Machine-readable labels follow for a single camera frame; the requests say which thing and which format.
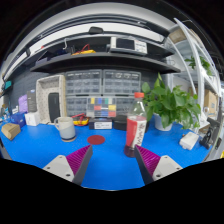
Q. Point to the white and grey mug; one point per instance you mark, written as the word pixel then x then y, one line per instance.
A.
pixel 66 129

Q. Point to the grey small-parts drawer cabinet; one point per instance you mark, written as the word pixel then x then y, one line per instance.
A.
pixel 76 106
pixel 121 82
pixel 83 82
pixel 123 105

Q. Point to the flat round red coaster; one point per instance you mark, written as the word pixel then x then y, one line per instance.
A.
pixel 96 139

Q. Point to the clear red-capped drink bottle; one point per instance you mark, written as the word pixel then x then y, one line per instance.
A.
pixel 135 130

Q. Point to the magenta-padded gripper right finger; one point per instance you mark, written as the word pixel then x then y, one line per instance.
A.
pixel 150 160

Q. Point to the blue box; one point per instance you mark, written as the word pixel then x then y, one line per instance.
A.
pixel 18 119

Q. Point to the white perforated basket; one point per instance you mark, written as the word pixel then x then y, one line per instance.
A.
pixel 41 98

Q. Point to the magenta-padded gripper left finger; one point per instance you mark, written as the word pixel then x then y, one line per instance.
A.
pixel 77 159

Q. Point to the purple box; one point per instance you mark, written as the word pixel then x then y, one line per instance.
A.
pixel 23 103

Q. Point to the white carton box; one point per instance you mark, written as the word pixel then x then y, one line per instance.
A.
pixel 32 119

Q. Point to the clear organizer box, coloured parts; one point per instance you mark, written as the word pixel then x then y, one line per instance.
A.
pixel 101 107

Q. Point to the black stand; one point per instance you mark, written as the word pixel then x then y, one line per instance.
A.
pixel 209 135

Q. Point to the dark workbench shelf with instruments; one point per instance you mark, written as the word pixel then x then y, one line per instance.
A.
pixel 100 61

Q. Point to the dark grey box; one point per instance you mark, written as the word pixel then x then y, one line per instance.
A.
pixel 32 100

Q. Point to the brown cardboard box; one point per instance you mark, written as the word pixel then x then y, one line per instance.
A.
pixel 10 130

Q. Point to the black device in basket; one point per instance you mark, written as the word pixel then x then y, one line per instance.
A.
pixel 54 107

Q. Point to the yellow multimeter with red leads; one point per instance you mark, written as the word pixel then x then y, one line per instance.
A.
pixel 80 120

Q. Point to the green plant in white pot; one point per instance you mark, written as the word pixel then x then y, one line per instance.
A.
pixel 170 104

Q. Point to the white power adapter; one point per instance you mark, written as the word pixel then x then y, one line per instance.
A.
pixel 189 140

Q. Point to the black round container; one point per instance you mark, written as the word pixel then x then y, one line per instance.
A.
pixel 120 123

